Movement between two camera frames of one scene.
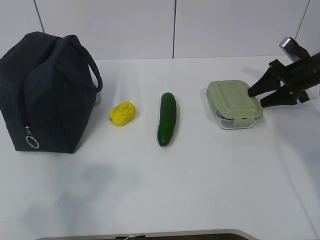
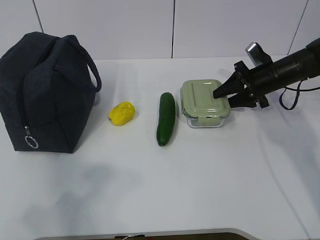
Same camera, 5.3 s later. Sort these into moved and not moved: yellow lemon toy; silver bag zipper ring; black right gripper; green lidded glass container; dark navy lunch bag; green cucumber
Moved: green lidded glass container; black right gripper
Not moved: dark navy lunch bag; silver bag zipper ring; green cucumber; yellow lemon toy
